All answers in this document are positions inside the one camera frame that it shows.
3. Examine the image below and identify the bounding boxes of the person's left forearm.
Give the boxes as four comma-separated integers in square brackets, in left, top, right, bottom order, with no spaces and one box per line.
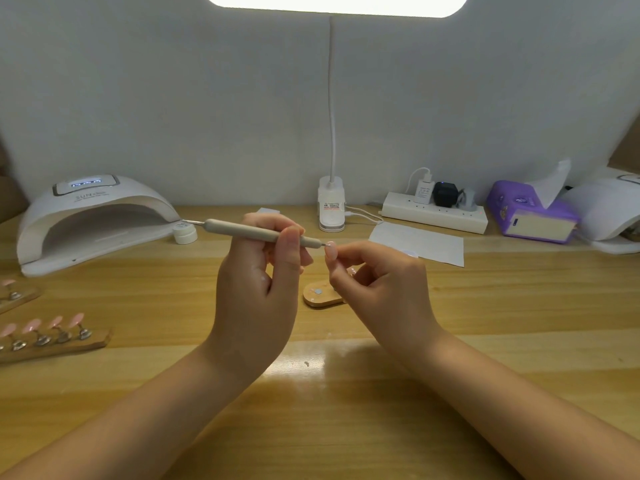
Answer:
[0,343,256,480]

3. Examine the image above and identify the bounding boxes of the person's left hand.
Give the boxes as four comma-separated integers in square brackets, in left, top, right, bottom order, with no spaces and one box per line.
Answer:
[205,213,315,384]

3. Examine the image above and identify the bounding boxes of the white tissue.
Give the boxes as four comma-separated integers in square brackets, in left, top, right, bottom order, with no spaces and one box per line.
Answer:
[531,157,572,209]

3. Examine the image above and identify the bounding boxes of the purple tissue box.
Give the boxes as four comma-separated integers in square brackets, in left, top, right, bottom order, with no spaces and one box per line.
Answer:
[487,181,581,244]

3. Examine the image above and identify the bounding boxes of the small closed white jar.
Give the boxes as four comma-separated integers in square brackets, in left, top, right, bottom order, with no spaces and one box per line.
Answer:
[173,221,199,245]

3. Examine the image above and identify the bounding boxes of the white power strip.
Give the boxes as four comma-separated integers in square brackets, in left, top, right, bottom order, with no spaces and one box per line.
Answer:
[382,191,490,235]

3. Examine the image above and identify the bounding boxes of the wooden stands with pink nails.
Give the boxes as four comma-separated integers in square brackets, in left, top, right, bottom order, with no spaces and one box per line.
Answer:
[0,279,113,366]

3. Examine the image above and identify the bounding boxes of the white paper sheet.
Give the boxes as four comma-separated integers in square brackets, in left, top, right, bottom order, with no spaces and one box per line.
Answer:
[369,221,466,268]

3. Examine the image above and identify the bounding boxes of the person's right hand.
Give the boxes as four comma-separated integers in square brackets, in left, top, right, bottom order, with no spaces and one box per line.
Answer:
[324,241,446,366]

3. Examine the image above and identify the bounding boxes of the white nail lamp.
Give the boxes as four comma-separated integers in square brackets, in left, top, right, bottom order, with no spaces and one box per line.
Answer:
[16,175,183,278]
[562,167,640,254]

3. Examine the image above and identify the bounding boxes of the white charger plug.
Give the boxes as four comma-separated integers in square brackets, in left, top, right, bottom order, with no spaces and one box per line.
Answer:
[413,177,436,205]

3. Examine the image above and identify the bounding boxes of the black plug adapter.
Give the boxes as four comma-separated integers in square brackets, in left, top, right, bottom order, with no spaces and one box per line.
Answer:
[432,181,461,209]

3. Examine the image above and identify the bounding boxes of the wooden nail holder strip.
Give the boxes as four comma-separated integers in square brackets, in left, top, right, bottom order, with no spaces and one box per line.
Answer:
[302,279,349,310]

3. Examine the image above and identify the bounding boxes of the person's right forearm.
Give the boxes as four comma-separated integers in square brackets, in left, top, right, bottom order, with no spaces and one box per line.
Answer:
[415,329,640,480]

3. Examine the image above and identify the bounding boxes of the brown cardboard box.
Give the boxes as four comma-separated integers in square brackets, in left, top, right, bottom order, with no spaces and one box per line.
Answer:
[0,139,29,226]

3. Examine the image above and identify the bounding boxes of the grey dotting pen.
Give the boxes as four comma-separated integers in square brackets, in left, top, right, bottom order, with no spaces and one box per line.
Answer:
[184,219,331,250]

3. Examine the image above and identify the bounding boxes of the brown wooden board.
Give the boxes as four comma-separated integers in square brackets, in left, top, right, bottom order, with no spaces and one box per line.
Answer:
[606,105,640,174]

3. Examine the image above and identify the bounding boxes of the white desk lamp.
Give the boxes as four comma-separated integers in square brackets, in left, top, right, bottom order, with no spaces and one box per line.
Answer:
[203,0,471,232]

